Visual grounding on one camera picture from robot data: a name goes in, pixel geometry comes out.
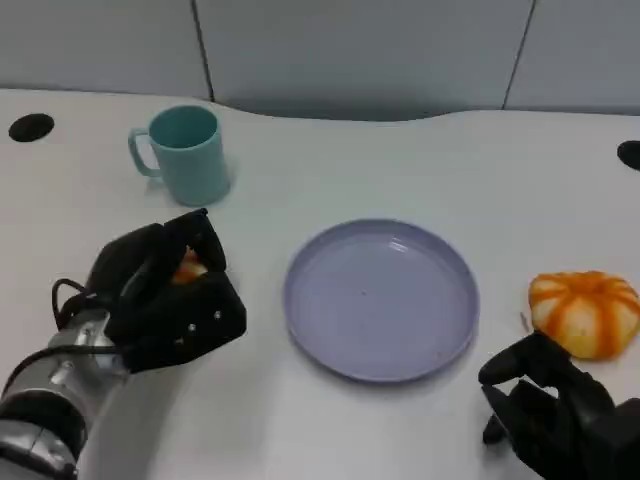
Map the black table cable grommet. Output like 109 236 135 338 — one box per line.
8 113 55 143
616 140 640 173

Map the orange and white bread roll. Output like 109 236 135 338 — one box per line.
528 270 640 361
169 247 209 286

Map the lilac plate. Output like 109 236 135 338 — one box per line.
283 218 481 385

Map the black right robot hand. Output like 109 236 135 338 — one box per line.
478 332 640 480

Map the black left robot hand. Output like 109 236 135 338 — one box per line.
84 208 249 376

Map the pale green mug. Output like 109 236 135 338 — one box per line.
127 105 232 207

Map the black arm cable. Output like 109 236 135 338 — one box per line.
0 343 126 399
51 278 109 331

